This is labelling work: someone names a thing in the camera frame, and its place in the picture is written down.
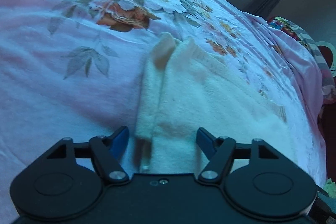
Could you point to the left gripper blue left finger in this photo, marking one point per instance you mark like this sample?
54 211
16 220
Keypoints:
106 153

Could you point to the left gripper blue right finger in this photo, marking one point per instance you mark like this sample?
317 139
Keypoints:
220 153

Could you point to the cream white garment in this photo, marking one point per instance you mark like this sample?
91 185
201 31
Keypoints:
185 88

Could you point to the striped floral pillow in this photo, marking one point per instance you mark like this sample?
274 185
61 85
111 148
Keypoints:
310 45

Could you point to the pink floral bed sheet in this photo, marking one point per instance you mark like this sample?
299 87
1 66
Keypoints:
74 68

